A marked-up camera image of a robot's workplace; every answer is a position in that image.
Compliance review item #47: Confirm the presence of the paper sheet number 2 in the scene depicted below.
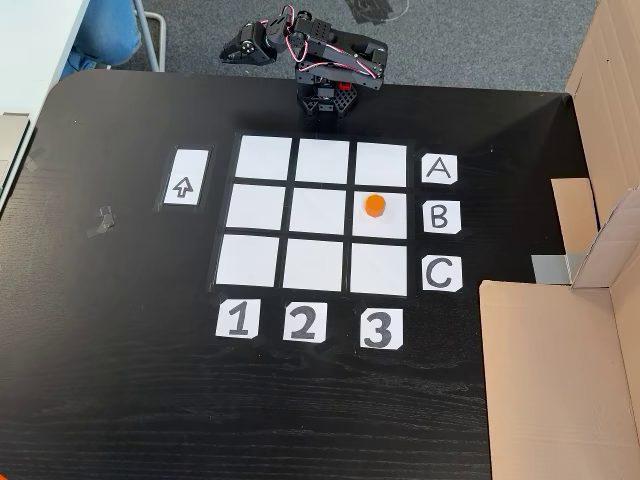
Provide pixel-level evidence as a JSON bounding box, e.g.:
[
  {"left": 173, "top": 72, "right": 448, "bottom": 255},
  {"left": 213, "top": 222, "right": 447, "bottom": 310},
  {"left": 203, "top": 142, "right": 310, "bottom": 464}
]
[{"left": 282, "top": 301, "right": 329, "bottom": 343}]

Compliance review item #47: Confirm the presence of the paper sheet number 3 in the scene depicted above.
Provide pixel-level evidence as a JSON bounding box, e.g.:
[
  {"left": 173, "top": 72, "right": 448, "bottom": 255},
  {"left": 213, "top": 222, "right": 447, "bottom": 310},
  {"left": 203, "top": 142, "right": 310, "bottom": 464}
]
[{"left": 359, "top": 307, "right": 405, "bottom": 351}]

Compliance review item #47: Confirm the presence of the paper sheet letter B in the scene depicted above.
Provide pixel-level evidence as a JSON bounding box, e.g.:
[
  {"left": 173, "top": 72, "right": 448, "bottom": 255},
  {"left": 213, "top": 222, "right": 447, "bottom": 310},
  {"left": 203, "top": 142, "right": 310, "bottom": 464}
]
[{"left": 422, "top": 200, "right": 463, "bottom": 235}]

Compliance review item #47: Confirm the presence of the clear tape scrap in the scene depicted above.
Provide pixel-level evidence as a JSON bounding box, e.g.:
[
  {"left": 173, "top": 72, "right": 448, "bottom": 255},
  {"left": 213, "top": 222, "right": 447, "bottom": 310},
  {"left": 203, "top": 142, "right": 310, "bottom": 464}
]
[{"left": 87, "top": 204, "right": 118, "bottom": 239}]

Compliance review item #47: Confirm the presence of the white nine-square grid sheet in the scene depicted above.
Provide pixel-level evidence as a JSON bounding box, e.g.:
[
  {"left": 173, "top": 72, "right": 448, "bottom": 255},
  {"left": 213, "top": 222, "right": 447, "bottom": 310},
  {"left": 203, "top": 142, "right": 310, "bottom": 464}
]
[{"left": 214, "top": 133, "right": 409, "bottom": 295}]

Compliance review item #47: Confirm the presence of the grey tape strip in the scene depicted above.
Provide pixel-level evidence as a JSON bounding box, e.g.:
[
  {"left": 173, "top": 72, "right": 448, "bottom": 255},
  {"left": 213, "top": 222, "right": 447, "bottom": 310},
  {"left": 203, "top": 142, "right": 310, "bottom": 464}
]
[{"left": 530, "top": 252, "right": 587, "bottom": 286}]

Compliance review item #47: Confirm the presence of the paper sheet letter C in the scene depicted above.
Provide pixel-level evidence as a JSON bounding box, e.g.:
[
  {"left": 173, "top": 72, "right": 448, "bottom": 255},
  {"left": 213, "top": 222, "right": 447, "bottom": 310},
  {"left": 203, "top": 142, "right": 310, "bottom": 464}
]
[{"left": 421, "top": 254, "right": 464, "bottom": 293}]

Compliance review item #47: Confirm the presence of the white desk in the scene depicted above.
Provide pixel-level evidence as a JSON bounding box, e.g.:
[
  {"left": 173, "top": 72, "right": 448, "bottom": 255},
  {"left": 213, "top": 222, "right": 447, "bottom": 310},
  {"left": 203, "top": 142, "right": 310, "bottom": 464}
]
[{"left": 0, "top": 0, "right": 92, "bottom": 216}]

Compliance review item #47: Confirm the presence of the person's leg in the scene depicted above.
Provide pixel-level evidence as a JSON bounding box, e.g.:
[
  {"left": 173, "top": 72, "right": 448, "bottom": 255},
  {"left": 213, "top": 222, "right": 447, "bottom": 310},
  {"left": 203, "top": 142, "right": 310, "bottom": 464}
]
[{"left": 59, "top": 0, "right": 144, "bottom": 77}]

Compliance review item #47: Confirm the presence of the black floor tape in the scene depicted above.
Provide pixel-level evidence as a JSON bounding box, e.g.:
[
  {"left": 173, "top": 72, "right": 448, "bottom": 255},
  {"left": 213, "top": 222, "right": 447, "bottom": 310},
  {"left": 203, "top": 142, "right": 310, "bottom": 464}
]
[{"left": 345, "top": 0, "right": 401, "bottom": 24}]

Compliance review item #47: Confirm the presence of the paper sheet letter A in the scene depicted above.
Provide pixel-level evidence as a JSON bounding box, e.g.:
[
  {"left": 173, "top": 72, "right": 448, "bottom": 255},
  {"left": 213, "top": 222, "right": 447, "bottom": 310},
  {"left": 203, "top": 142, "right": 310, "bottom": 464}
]
[{"left": 420, "top": 153, "right": 459, "bottom": 186}]

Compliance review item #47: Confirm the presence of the paper sheet number 1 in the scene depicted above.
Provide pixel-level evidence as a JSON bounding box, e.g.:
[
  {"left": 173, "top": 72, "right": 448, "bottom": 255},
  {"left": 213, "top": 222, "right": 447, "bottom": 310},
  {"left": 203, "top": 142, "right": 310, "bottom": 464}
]
[{"left": 215, "top": 298, "right": 261, "bottom": 340}]

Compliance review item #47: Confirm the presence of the grey metal chair frame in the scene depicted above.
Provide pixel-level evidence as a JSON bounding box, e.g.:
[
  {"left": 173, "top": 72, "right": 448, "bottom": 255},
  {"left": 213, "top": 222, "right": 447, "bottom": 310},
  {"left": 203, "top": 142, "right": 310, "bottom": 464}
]
[{"left": 130, "top": 0, "right": 168, "bottom": 73}]

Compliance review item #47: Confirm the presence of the white arrow paper sheet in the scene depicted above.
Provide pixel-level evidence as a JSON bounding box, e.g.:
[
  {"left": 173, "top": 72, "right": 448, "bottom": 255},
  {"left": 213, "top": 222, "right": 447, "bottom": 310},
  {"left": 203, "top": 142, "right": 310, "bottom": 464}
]
[{"left": 162, "top": 148, "right": 210, "bottom": 206}]

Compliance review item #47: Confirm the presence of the round orange token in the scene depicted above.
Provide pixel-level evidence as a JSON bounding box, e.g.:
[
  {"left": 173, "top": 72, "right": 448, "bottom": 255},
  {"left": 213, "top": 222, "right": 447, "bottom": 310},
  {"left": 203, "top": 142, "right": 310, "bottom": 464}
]
[{"left": 363, "top": 193, "right": 387, "bottom": 219}]

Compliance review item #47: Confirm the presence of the brown cardboard box wall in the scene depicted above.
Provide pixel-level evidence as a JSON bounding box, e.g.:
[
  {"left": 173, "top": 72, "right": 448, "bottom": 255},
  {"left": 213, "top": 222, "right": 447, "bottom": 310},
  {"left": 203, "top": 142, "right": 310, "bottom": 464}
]
[{"left": 478, "top": 0, "right": 640, "bottom": 480}]

